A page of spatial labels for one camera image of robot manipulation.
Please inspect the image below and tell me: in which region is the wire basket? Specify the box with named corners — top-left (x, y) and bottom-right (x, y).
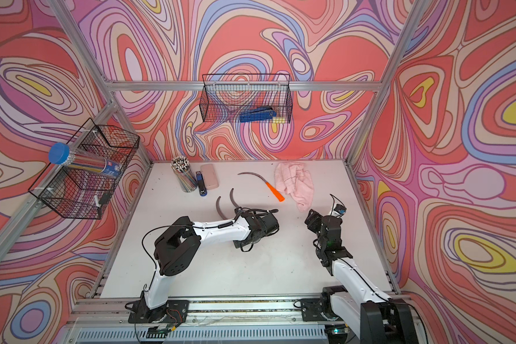
top-left (199, 73), bottom-right (293, 124)
top-left (29, 119), bottom-right (140, 219)

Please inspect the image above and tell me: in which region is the blue capped pencil tube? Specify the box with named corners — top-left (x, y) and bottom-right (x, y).
top-left (48, 143), bottom-right (122, 179)

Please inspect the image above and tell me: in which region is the pink eraser block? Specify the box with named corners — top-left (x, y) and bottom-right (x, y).
top-left (200, 163), bottom-right (219, 190)

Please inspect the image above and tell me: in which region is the blue tool in basket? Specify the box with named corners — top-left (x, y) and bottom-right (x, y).
top-left (239, 107), bottom-right (277, 123)

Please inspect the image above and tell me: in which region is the orange handled sickle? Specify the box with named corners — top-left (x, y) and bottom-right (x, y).
top-left (237, 171), bottom-right (286, 203)

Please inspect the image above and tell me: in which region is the wooden handled sickle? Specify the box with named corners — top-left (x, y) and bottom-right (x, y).
top-left (215, 196), bottom-right (228, 220)
top-left (229, 188), bottom-right (241, 209)

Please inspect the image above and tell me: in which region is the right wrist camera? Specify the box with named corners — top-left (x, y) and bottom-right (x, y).
top-left (330, 194), bottom-right (347, 218)

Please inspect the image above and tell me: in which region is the pink terry rag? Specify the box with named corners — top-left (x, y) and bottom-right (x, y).
top-left (275, 161), bottom-right (315, 212)

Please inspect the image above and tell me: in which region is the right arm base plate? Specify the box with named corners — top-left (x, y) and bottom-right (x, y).
top-left (293, 285), bottom-right (346, 322)

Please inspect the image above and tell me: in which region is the aluminium front rail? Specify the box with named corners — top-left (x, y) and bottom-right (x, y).
top-left (59, 295), bottom-right (359, 343)

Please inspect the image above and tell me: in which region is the left wire basket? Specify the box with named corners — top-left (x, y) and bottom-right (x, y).
top-left (29, 119), bottom-right (140, 219)

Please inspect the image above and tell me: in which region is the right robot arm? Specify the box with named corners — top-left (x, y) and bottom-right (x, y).
top-left (305, 209), bottom-right (419, 343)

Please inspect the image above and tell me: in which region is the pencil cup on table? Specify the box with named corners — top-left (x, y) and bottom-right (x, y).
top-left (171, 156), bottom-right (198, 193)

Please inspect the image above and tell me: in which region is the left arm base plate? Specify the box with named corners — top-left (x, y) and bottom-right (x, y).
top-left (125, 299), bottom-right (189, 325)

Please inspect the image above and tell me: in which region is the blue black stapler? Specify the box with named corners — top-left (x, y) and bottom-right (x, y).
top-left (196, 171), bottom-right (208, 196)

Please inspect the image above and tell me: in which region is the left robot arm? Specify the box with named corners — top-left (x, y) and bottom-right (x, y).
top-left (142, 207), bottom-right (280, 310)

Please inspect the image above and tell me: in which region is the back wire basket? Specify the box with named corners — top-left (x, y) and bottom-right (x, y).
top-left (199, 73), bottom-right (293, 124)

